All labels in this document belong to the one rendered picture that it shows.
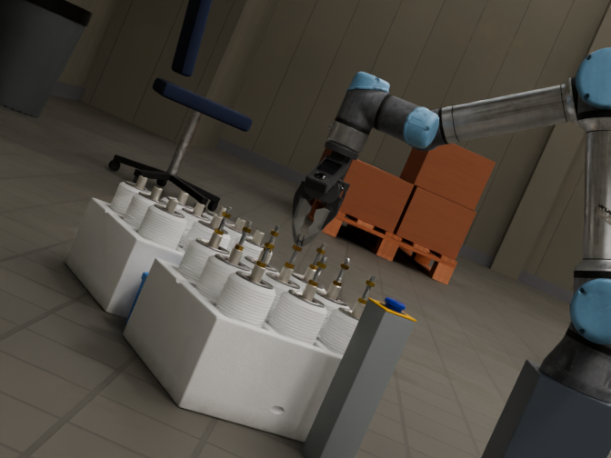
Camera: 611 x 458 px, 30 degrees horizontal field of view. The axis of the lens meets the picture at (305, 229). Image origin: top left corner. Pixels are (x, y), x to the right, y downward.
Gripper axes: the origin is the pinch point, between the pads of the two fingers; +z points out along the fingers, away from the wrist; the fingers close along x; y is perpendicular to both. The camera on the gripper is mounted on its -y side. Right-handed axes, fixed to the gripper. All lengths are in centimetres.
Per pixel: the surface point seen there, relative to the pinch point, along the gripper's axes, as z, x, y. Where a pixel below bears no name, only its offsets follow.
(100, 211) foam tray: 18, 56, 37
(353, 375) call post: 16.4, -23.0, -21.2
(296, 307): 10.8, -7.3, -13.3
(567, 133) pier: -124, -16, 962
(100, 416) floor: 34, 8, -52
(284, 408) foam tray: 29.0, -12.9, -13.9
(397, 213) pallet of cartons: 5, 50, 501
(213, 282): 13.6, 10.0, -11.5
